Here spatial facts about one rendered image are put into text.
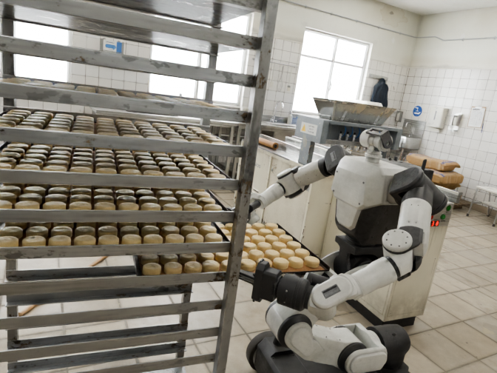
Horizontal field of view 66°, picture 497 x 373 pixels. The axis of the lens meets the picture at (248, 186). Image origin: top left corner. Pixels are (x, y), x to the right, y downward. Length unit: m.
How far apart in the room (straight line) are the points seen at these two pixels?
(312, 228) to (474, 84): 4.80
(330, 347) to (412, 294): 1.00
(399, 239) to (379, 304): 1.43
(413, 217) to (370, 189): 0.23
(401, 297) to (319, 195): 0.83
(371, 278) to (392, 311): 1.45
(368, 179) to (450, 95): 5.93
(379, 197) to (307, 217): 1.40
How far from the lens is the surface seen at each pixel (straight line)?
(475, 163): 6.89
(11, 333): 1.64
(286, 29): 6.14
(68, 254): 1.02
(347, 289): 1.05
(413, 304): 2.65
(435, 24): 7.78
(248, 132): 0.97
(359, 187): 1.41
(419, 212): 1.23
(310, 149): 2.72
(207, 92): 1.39
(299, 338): 1.52
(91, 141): 0.93
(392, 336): 1.92
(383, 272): 1.11
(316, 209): 2.76
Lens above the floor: 1.30
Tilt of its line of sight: 14 degrees down
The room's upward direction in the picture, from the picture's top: 8 degrees clockwise
